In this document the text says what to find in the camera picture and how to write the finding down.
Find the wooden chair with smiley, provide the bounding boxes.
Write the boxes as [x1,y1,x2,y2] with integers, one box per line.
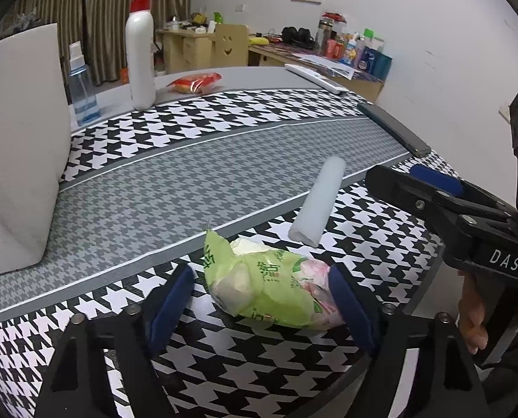
[209,24,249,69]

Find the black headphones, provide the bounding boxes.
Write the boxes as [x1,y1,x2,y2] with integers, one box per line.
[280,27,316,46]

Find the white remote control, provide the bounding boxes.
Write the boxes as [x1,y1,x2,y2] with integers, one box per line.
[284,63,349,95]

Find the blue spray bottle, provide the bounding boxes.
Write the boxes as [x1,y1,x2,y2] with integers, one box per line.
[68,41,100,126]

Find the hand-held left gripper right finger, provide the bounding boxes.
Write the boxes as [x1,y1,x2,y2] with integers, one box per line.
[328,263,491,418]

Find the white foam roll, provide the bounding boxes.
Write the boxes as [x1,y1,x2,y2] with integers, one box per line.
[288,157,347,245]

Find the person's right hand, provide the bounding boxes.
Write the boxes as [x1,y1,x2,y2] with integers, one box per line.
[457,270,518,355]

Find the green tissue packet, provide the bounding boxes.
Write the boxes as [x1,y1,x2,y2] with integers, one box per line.
[203,229,346,331]

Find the white pump bottle red top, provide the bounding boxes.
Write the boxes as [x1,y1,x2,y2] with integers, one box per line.
[123,0,157,111]

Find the blue box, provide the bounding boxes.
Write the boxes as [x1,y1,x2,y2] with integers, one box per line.
[363,48,392,81]

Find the houndstooth table cloth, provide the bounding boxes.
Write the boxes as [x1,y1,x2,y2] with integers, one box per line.
[0,66,464,418]

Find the light wooden desk with drawers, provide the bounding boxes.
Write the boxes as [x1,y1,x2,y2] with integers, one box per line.
[156,28,216,75]

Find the red snack packet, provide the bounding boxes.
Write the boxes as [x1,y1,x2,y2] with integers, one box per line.
[167,72,223,95]

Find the printed paper sheets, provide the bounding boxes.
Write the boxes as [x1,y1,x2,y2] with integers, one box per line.
[294,52,356,81]

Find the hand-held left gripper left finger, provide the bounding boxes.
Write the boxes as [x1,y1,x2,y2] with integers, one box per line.
[32,265,195,418]

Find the brown striped curtain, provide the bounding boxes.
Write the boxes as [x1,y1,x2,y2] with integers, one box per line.
[85,0,193,85]
[6,0,85,53]

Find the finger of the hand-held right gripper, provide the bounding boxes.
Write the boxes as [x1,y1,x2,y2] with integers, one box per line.
[408,164,517,217]
[365,164,509,232]

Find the group of toiletry bottles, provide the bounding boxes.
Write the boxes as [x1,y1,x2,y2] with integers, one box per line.
[326,28,386,70]

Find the dark thermos bottle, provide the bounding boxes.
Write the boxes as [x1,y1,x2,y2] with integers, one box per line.
[316,17,335,53]

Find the cluttered wooden desk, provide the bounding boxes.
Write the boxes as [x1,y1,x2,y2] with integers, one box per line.
[248,44,384,103]

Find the white foam box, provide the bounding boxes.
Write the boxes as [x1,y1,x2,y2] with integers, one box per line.
[0,23,72,278]

